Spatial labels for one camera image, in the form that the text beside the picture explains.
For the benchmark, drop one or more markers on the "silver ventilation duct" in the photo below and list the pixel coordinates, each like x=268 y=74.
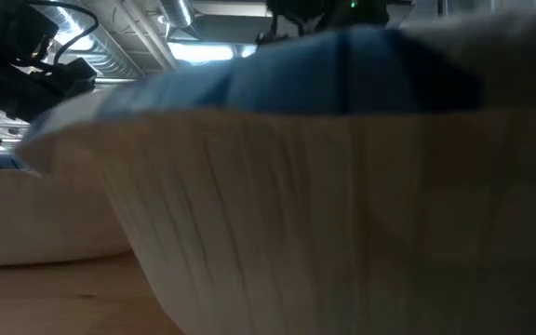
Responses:
x=96 y=46
x=177 y=11

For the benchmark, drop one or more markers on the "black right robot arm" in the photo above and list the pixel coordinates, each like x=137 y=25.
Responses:
x=328 y=14

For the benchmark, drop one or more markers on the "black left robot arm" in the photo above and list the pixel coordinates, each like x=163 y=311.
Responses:
x=7 y=28

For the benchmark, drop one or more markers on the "bright ceiling light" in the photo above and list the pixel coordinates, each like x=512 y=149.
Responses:
x=203 y=52

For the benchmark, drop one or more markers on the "blue patterned paper bowl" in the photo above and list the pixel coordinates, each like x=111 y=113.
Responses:
x=296 y=209
x=40 y=218

